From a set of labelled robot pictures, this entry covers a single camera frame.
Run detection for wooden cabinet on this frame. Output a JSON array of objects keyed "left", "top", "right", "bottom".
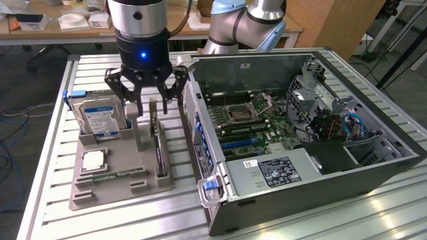
[{"left": 285, "top": 0, "right": 388, "bottom": 61}]

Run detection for open metal disk bay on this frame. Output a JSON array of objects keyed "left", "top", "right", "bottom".
[{"left": 341, "top": 129, "right": 413, "bottom": 169}]

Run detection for perforated metal disk cage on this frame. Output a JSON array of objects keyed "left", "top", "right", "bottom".
[{"left": 285, "top": 73, "right": 336, "bottom": 121}]

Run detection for white desk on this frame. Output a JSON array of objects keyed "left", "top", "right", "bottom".
[{"left": 388, "top": 0, "right": 427, "bottom": 72}]

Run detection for metal socket cover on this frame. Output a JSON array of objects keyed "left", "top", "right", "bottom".
[{"left": 246, "top": 91, "right": 277, "bottom": 118}]

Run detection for RAM stick with white label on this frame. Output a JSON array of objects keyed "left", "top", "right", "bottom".
[{"left": 220, "top": 120, "right": 270, "bottom": 136}]

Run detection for red wire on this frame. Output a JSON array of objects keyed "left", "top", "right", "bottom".
[{"left": 328, "top": 118, "right": 344, "bottom": 141}]

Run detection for white paper stack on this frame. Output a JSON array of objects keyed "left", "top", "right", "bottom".
[{"left": 185, "top": 12, "right": 212, "bottom": 31}]

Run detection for blue floor cable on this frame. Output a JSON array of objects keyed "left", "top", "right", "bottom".
[{"left": 0, "top": 109, "right": 33, "bottom": 213}]

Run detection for white box round hollow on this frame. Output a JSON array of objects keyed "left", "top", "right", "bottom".
[{"left": 57, "top": 13, "right": 92, "bottom": 33}]

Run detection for green RAM stick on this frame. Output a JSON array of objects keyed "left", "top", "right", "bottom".
[{"left": 90, "top": 168, "right": 141, "bottom": 182}]

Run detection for hard disk with blue caddy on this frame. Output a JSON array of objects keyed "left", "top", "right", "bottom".
[{"left": 61, "top": 86, "right": 126, "bottom": 141}]

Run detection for grey packets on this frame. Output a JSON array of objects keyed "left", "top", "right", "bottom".
[{"left": 84, "top": 0, "right": 105, "bottom": 13}]

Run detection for grey parts rack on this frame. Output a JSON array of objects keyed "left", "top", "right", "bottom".
[{"left": 67, "top": 103, "right": 174, "bottom": 211}]

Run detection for black open PC case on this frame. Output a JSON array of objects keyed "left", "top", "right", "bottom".
[{"left": 174, "top": 47, "right": 427, "bottom": 237}]

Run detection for plain white box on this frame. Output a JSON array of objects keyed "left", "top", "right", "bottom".
[{"left": 86, "top": 13, "right": 113, "bottom": 29}]

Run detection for wooden desk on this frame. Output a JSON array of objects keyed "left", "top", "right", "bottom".
[{"left": 0, "top": 0, "right": 305, "bottom": 47}]

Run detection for grey power supply unit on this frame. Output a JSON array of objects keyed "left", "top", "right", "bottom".
[{"left": 218, "top": 147, "right": 324, "bottom": 198}]

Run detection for brown cardboard box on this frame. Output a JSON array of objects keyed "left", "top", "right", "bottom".
[{"left": 194, "top": 0, "right": 214, "bottom": 18}]

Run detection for graphics card with metal bracket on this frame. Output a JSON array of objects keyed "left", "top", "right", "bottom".
[{"left": 148, "top": 96, "right": 169, "bottom": 180}]

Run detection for black chair base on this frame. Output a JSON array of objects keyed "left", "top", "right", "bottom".
[{"left": 21, "top": 44, "right": 73, "bottom": 74}]

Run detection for blue expansion slot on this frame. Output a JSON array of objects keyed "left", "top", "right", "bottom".
[{"left": 220, "top": 139, "right": 254, "bottom": 151}]

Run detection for black slanted pole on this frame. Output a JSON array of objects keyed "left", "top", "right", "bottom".
[{"left": 374, "top": 14, "right": 427, "bottom": 90}]

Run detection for clear plastic bag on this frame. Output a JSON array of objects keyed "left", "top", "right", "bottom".
[{"left": 0, "top": 0, "right": 30, "bottom": 20}]

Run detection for green motherboard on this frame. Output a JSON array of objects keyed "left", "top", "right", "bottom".
[{"left": 198, "top": 83, "right": 302, "bottom": 162}]

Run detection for white box black lid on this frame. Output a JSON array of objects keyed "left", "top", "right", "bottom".
[{"left": 14, "top": 13, "right": 50, "bottom": 31}]

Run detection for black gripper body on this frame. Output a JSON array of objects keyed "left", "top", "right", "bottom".
[{"left": 114, "top": 33, "right": 174, "bottom": 88}]

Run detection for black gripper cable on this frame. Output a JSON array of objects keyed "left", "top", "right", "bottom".
[{"left": 165, "top": 0, "right": 194, "bottom": 39}]

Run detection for thin black wire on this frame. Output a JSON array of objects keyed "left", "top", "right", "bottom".
[{"left": 284, "top": 94, "right": 302, "bottom": 126}]

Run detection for CPU socket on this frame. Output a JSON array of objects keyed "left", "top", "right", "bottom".
[{"left": 222, "top": 102, "right": 258, "bottom": 124}]

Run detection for blue disk wire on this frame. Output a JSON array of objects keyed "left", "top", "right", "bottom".
[{"left": 341, "top": 112, "right": 368, "bottom": 141}]

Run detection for white floor cable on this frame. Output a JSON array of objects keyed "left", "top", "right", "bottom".
[{"left": 0, "top": 104, "right": 54, "bottom": 118}]

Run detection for silver CPU chip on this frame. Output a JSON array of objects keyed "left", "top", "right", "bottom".
[{"left": 81, "top": 151, "right": 106, "bottom": 171}]

